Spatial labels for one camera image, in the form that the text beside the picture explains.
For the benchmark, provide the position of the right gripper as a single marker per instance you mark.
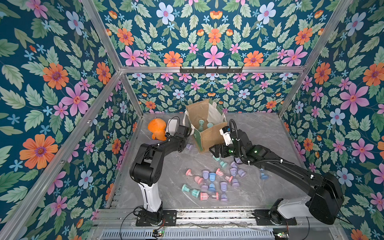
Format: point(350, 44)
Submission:
point(219, 149)

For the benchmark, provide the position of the pink hourglass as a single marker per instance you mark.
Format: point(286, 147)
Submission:
point(197, 179)
point(205, 196)
point(228, 178)

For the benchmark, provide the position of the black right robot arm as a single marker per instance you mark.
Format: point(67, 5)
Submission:
point(324, 196)

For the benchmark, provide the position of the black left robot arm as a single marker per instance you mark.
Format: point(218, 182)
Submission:
point(147, 167)

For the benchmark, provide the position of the purple hourglass right pair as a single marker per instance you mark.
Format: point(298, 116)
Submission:
point(237, 172)

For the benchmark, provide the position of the purple hourglass front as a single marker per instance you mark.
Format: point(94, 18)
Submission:
point(224, 188)

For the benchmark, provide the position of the blue hourglass centre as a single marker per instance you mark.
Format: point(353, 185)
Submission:
point(212, 178)

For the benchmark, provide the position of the blue hourglass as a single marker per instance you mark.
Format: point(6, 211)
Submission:
point(263, 175)
point(212, 178)

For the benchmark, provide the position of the pink hourglass front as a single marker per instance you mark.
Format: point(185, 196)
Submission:
point(205, 196)

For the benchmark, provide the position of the blue hourglass right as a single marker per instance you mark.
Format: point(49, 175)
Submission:
point(263, 175)

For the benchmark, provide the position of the white rectangular box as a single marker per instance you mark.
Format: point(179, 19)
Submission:
point(172, 126)

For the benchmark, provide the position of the orange plush toy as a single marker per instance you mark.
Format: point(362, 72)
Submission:
point(158, 129)

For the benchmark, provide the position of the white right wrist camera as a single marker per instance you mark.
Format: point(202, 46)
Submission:
point(225, 132)

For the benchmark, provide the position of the black hook rail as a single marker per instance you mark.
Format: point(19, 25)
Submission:
point(211, 70)

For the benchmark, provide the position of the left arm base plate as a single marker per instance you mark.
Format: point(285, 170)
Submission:
point(160, 218)

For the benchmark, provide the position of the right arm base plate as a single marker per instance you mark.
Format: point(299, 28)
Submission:
point(272, 216)

